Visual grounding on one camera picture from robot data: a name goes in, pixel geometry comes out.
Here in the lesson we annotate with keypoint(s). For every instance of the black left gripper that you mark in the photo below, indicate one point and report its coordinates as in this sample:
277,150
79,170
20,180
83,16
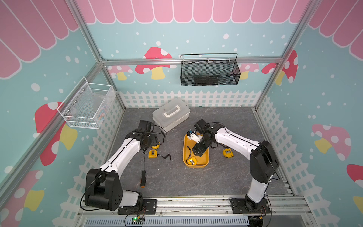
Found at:
154,141

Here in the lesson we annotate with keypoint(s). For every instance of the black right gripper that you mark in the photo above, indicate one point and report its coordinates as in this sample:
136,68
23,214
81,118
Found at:
200,150

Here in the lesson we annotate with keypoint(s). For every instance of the yellow tape measure metal clip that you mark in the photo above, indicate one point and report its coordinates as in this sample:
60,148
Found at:
152,154

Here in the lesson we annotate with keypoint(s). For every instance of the yellow tape measure small label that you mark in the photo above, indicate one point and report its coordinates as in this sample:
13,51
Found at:
227,152

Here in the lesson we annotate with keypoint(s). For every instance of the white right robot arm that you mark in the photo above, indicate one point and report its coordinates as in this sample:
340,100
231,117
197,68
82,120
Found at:
261,155

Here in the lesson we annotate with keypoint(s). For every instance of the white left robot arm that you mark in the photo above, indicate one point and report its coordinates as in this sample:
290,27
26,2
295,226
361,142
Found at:
103,190

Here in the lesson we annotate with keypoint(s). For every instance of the yellow plastic storage box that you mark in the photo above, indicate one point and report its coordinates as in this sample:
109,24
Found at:
189,159

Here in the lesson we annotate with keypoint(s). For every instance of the white plastic lidded case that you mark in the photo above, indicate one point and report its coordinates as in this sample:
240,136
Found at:
171,114

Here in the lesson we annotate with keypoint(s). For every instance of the orange black screwdriver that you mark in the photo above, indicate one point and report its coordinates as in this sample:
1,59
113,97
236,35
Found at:
143,175

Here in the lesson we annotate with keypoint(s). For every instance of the green circuit board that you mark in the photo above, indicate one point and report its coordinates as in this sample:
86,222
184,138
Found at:
137,221

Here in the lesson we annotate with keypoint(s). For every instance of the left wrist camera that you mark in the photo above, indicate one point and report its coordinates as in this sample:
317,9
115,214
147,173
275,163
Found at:
145,126

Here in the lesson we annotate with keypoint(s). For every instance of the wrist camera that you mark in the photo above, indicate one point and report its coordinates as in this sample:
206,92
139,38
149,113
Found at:
145,126
200,128

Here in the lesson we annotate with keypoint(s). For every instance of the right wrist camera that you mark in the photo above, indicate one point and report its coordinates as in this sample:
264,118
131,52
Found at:
200,128

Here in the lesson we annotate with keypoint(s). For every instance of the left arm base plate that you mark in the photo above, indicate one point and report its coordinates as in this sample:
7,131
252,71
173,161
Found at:
147,206

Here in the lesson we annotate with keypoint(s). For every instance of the white wire mesh basket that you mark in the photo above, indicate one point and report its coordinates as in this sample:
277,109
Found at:
87,105

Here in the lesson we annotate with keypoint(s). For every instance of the black wire mesh basket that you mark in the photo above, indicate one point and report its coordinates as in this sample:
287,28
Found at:
217,69

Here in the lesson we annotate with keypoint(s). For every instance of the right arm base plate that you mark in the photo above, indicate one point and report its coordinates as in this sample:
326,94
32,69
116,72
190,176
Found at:
247,206

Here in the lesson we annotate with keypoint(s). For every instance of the grey slotted cable duct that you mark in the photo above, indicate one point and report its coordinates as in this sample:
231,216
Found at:
176,221

